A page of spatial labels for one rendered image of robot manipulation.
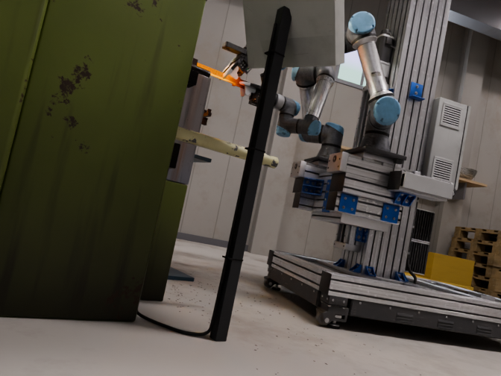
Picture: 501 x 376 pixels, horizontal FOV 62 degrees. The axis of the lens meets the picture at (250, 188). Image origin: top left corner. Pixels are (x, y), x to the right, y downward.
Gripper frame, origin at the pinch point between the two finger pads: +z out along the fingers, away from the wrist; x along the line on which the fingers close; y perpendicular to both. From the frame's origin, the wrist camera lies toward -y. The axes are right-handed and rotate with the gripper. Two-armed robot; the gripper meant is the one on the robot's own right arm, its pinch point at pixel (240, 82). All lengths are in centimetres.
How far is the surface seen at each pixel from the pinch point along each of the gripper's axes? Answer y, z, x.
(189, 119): 27.7, 27.3, -16.1
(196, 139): 39, 33, -39
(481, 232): 24, -437, 114
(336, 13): -6, 11, -73
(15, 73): 38, 89, -55
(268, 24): -4, 21, -51
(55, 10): 16, 83, -44
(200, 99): 18.5, 24.7, -16.0
